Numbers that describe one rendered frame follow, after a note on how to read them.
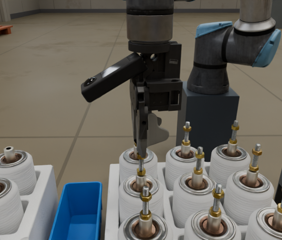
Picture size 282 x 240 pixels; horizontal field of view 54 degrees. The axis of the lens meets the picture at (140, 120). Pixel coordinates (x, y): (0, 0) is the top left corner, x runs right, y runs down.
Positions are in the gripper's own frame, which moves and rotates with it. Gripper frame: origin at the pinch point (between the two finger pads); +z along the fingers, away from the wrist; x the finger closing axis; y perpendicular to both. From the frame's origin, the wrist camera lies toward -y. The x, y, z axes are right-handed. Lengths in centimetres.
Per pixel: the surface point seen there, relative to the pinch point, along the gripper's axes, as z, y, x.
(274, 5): -4, 327, 441
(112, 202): 16.6, -5.3, 4.2
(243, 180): 9.5, 22.7, -2.3
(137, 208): 11.4, -0.9, -4.6
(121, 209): 13.8, -3.8, -1.7
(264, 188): 9.3, 25.3, -5.9
